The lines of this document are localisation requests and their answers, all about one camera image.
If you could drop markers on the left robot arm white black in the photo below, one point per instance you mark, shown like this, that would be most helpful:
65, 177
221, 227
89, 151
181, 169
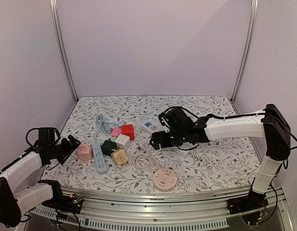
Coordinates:
14, 206

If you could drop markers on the light green plug adapter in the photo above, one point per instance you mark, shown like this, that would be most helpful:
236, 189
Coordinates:
112, 139

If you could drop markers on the right aluminium frame post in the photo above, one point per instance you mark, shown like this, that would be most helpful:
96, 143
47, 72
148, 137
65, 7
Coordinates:
246, 51

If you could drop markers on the pink cube adapter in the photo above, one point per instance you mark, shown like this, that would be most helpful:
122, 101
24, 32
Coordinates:
85, 152

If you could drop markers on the aluminium frame post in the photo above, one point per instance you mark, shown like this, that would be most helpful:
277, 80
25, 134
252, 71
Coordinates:
62, 50
246, 51

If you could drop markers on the beige cube adapter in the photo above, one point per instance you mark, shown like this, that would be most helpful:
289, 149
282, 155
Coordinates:
120, 157

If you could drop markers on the dark green cube adapter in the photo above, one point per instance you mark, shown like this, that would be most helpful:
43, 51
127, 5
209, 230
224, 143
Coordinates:
108, 147

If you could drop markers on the left aluminium frame post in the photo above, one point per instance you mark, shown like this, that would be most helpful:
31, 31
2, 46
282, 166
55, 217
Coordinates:
62, 50

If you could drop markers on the grey blue power strip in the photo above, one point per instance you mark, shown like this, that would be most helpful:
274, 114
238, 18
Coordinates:
99, 159

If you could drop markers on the floral patterned table mat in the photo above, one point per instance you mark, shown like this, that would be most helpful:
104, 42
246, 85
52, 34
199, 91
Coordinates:
221, 164

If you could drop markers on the white cube adapter red print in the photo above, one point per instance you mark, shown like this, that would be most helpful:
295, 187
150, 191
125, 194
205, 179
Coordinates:
123, 142

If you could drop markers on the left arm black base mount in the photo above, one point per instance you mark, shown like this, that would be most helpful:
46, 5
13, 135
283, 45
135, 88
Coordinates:
68, 203

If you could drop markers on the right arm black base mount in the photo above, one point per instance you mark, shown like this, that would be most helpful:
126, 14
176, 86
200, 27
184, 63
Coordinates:
246, 203

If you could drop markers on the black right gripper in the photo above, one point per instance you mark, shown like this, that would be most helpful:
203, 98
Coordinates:
160, 138

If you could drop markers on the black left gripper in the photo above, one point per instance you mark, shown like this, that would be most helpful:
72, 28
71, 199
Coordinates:
68, 147

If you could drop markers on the aluminium front rail base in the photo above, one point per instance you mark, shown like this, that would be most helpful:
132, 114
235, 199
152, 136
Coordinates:
194, 211

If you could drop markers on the pink plug adapter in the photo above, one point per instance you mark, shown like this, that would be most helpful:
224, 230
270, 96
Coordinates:
116, 132

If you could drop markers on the round pink socket base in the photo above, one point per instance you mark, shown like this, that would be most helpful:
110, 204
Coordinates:
164, 179

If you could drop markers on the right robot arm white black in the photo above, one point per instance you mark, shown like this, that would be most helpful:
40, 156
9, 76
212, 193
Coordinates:
186, 127

